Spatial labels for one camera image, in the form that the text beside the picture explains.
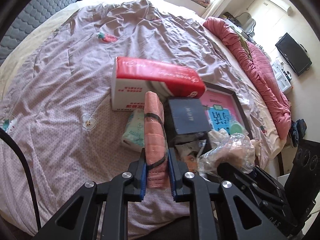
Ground pink towel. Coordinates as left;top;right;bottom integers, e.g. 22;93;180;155
144;91;169;189

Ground green white tissue packet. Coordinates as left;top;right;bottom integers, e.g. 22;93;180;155
121;109;144;152

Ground peach item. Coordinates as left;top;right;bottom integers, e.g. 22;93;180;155
197;133;255;174

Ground cream plush bear toy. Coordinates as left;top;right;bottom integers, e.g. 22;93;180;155
250;139;262;158

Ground dark navy box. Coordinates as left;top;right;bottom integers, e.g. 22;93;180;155
164;98;211;147

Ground pink and blue book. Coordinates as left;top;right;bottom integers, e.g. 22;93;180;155
200;89;248;135

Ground lilac dotted bed sheet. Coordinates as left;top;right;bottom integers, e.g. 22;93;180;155
1;0;283;223

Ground dark shallow tray box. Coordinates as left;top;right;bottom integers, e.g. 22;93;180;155
200;82;253;139

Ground red white tissue pack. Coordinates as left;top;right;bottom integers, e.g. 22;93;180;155
111;57;206;112

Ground white drawer cabinet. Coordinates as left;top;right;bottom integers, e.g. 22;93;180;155
271;60;292;95

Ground pink quilted blanket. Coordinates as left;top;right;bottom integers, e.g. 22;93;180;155
203;17;291;140

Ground black television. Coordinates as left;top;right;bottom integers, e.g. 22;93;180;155
275;33;312;76

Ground grey quilted headboard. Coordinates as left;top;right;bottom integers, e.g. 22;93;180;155
1;0;77;63

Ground black cable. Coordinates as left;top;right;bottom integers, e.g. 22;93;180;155
0;128;42;230

